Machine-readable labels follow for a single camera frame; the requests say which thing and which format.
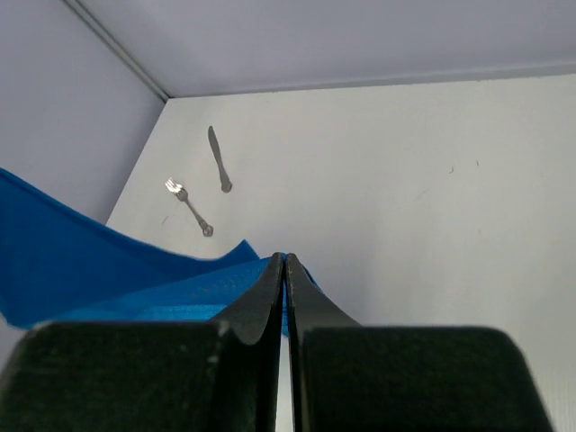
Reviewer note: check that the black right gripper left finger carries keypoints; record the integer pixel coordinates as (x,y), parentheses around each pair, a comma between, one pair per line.
(217,375)

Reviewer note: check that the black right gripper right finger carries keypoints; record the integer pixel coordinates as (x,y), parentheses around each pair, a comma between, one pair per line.
(349,377)

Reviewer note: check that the blue cloth napkin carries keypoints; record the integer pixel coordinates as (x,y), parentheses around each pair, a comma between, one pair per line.
(57,264)

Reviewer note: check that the silver table knife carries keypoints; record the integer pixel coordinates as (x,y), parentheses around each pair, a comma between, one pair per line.
(225,183)

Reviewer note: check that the silver fork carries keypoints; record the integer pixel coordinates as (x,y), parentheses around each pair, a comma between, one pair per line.
(181,195)

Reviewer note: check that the left aluminium frame post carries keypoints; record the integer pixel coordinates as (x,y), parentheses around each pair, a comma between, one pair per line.
(79,9)

